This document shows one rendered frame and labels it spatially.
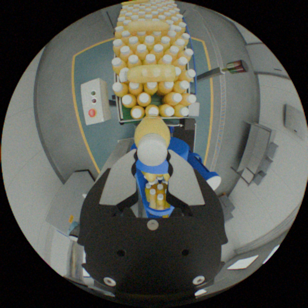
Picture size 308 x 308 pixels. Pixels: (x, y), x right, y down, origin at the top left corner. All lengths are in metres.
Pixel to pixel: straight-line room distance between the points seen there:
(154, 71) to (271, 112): 3.36
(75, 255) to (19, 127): 2.65
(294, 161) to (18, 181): 6.08
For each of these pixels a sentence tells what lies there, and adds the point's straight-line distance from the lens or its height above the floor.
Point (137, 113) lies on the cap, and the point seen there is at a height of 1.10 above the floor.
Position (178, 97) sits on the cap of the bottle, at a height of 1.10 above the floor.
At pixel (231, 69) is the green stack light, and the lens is 0.55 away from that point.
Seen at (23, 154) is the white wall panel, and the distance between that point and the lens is 2.77.
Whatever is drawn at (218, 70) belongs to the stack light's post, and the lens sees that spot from 0.62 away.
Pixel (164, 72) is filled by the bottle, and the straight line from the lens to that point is 0.36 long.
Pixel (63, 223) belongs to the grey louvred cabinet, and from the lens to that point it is 1.76.
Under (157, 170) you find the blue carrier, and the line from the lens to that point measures 0.34.
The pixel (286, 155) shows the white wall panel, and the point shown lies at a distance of 3.42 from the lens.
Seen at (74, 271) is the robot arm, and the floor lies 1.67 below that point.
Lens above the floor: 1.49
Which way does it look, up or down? 61 degrees down
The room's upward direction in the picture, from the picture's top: 165 degrees clockwise
